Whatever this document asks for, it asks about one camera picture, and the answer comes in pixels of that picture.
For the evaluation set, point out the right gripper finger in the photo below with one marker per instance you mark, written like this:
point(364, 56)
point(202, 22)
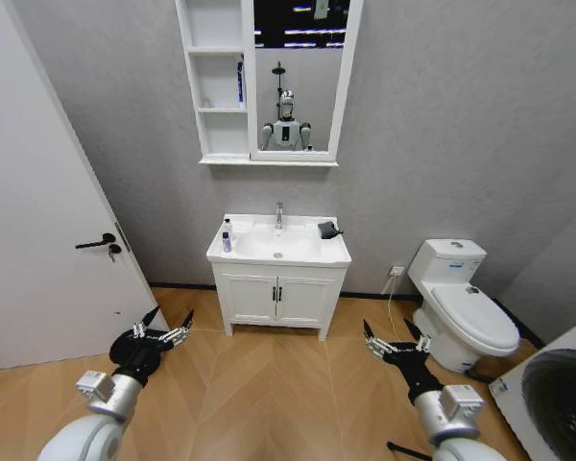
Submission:
point(413, 330)
point(368, 332)

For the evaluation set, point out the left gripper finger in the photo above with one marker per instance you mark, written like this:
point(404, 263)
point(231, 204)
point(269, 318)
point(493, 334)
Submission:
point(186, 322)
point(149, 319)

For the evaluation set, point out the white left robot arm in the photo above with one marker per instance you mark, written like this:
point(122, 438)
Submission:
point(77, 439)

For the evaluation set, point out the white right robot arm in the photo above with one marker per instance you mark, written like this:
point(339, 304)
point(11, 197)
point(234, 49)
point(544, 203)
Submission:
point(444, 425)

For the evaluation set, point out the white vanity cabinet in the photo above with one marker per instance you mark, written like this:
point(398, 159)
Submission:
point(249, 298)

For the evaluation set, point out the dark folded towel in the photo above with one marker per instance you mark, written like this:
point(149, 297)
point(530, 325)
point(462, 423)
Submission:
point(327, 230)

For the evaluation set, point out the white washbasin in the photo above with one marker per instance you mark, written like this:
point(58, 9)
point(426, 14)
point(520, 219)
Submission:
point(273, 245)

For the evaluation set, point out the cabinet mirror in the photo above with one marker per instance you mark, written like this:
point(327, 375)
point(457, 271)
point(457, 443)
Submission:
point(297, 86)

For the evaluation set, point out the white toilet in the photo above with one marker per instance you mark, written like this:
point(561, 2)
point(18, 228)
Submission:
point(470, 322)

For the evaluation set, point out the door lock with key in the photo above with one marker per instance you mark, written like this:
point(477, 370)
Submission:
point(114, 249)

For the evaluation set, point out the purple bottle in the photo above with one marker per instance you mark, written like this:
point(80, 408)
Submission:
point(226, 244)

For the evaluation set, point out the chrome flush button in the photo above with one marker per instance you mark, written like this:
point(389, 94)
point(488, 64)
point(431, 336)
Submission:
point(456, 244)

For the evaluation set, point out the clear bottle black cap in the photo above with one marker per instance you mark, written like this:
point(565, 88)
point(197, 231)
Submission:
point(227, 226)

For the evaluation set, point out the chrome faucet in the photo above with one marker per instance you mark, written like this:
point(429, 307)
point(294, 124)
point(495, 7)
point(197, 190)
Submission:
point(279, 216)

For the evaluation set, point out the white washing machine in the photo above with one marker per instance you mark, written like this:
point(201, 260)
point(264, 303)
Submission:
point(557, 403)

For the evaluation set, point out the white door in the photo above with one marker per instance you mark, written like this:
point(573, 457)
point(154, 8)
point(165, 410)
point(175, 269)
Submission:
point(38, 192)

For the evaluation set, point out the blue white toothpaste tube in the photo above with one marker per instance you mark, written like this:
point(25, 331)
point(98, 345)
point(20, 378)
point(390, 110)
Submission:
point(240, 81)

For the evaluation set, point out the white wall socket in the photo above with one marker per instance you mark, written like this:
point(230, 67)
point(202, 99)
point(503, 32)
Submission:
point(397, 271)

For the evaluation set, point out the white wall cabinet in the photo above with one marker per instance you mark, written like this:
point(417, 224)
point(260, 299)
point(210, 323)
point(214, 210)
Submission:
point(192, 96)

